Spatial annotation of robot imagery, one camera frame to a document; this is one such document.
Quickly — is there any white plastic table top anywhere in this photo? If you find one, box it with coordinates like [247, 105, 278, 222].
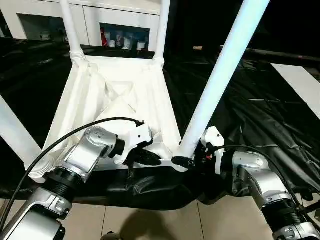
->
[27, 54, 193, 185]

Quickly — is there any white plastic table leg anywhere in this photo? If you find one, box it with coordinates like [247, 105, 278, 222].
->
[178, 0, 271, 161]
[0, 95, 55, 176]
[152, 0, 171, 66]
[59, 0, 87, 66]

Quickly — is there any black plastic mat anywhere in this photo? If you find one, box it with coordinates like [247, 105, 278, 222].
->
[0, 37, 320, 212]

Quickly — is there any black stand bar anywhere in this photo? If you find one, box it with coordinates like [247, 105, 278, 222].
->
[303, 199, 320, 213]

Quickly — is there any white board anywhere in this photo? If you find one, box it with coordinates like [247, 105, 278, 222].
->
[271, 62, 320, 113]

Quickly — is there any dark cabinet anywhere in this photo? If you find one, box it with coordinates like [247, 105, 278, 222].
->
[159, 0, 320, 55]

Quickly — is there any white cabinet with glass doors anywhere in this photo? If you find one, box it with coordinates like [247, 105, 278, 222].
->
[0, 0, 161, 52]

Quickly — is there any black right camera cable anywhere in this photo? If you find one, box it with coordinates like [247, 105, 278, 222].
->
[207, 144, 320, 226]

